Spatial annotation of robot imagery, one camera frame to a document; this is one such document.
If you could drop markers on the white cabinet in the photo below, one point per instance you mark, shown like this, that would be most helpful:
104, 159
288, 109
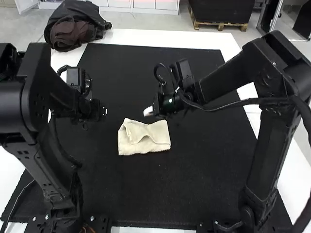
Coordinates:
25, 4

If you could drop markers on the black metal rack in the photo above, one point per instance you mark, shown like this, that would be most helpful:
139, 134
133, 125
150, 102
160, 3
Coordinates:
267, 14

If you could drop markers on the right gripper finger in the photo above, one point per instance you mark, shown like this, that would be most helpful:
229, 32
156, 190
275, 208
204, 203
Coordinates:
148, 111

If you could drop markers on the grey cupboard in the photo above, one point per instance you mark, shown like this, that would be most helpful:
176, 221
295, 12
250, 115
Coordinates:
143, 3

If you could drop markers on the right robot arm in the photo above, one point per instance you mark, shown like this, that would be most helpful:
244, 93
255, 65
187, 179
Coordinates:
272, 97

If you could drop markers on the black panel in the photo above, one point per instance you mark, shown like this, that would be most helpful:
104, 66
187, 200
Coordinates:
303, 21

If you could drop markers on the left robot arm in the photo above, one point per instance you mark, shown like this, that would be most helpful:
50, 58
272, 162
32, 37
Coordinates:
36, 104

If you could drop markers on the black mat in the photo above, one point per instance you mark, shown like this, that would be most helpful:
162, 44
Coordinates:
150, 182

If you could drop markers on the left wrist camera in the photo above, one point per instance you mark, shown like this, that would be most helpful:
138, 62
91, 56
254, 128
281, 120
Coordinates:
74, 76

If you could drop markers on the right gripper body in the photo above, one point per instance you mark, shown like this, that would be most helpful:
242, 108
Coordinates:
167, 103

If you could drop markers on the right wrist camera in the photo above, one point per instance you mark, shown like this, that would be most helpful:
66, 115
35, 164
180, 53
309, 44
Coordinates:
184, 70

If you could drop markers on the black cloth bag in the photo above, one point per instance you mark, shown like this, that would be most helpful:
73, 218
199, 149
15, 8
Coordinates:
73, 26

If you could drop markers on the pale towel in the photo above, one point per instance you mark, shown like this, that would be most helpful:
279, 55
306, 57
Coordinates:
143, 138

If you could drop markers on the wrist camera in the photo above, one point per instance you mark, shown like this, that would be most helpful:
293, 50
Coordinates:
184, 70
74, 76

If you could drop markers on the wooden pallet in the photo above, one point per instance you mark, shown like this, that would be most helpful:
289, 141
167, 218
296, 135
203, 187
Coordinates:
218, 25

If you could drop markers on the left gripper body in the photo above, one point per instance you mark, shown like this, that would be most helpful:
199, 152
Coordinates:
97, 110

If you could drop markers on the black crate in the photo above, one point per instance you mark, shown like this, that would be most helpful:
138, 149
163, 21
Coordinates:
221, 11

